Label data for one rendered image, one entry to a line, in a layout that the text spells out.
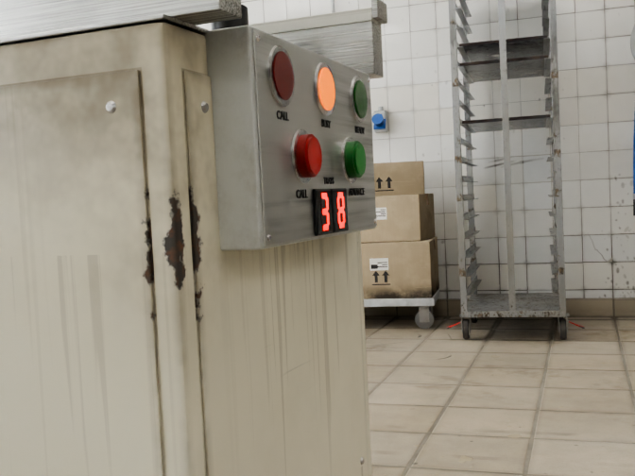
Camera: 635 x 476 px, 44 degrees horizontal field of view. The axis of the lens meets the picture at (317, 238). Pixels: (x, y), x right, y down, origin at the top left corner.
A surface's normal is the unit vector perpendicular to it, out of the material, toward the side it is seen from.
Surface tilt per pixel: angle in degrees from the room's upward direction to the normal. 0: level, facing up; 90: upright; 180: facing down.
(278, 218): 90
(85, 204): 90
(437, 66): 90
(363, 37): 90
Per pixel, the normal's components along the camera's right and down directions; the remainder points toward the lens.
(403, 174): 0.01, 0.03
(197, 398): 0.93, -0.03
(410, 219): -0.33, 0.07
